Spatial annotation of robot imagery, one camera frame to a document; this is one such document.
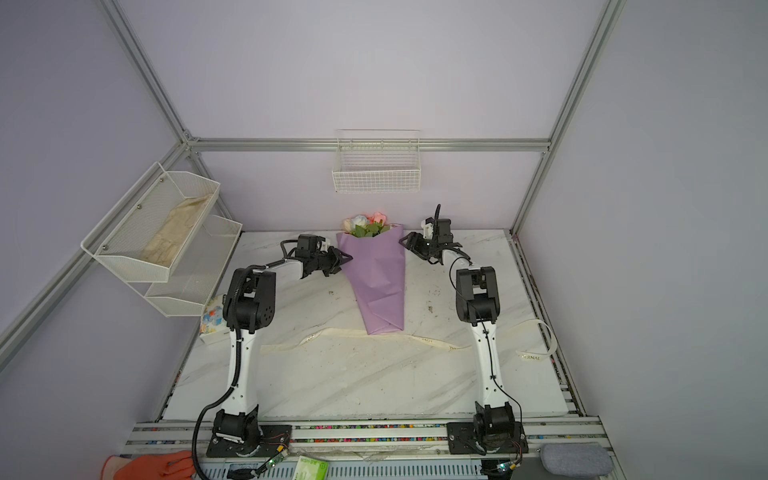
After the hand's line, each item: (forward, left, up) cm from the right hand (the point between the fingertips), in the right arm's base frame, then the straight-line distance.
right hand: (402, 243), depth 111 cm
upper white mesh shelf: (-19, +69, +27) cm, 76 cm away
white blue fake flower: (+9, +17, +4) cm, 19 cm away
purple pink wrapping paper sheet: (-10, +10, 0) cm, 14 cm away
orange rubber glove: (-70, +56, -2) cm, 89 cm away
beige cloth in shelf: (-26, +61, +27) cm, 72 cm away
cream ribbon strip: (-35, +25, -4) cm, 43 cm away
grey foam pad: (-67, -41, -3) cm, 78 cm away
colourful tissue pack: (-36, +57, +1) cm, 68 cm away
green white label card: (-70, +21, -2) cm, 73 cm away
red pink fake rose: (+12, +10, +2) cm, 16 cm away
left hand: (-6, +19, -1) cm, 20 cm away
